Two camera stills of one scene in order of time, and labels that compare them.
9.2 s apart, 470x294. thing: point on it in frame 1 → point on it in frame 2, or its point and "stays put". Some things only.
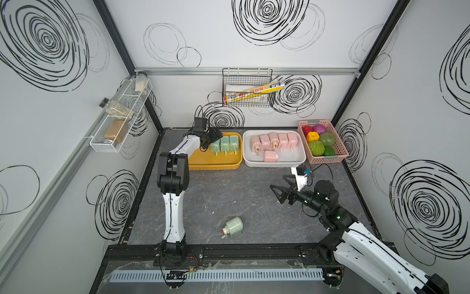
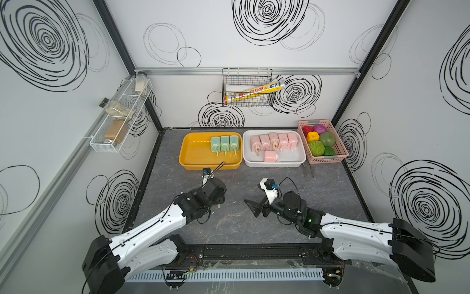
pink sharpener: [273, 138] stays put
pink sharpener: [293, 140] stays put
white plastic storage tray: [286, 158] stays put
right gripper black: [285, 193] → [258, 206]
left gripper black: [214, 138] → [221, 197]
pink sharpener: [283, 141] stays put
